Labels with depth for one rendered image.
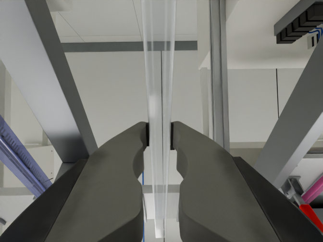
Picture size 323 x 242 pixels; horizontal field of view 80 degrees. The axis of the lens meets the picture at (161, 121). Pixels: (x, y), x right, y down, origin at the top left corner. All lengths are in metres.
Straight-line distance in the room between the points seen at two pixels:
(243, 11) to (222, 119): 0.30
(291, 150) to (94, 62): 2.08
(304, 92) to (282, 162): 0.12
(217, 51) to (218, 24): 0.09
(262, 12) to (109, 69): 1.73
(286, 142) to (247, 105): 1.86
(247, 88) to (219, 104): 1.66
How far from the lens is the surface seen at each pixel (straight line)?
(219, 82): 0.61
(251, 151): 0.76
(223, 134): 0.59
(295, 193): 0.42
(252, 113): 2.22
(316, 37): 0.84
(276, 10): 0.67
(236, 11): 0.63
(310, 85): 0.32
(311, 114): 0.32
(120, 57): 2.19
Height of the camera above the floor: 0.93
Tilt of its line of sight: 3 degrees down
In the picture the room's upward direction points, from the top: 179 degrees clockwise
